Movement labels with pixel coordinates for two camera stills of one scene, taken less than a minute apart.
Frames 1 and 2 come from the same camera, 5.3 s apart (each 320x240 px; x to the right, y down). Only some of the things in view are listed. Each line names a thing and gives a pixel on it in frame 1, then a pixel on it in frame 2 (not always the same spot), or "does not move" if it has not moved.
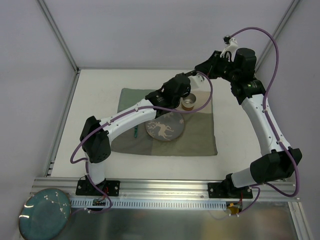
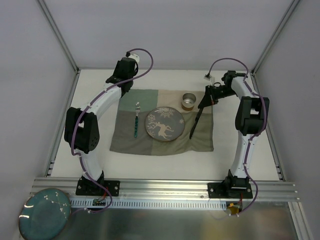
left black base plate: (85, 187) does not move
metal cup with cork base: (188, 102) does not move
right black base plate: (225, 190) does not move
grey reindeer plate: (167, 127) does not move
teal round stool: (44, 214) does not move
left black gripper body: (185, 89) → (115, 79)
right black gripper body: (203, 68) → (208, 93)
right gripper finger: (206, 67) → (206, 100)
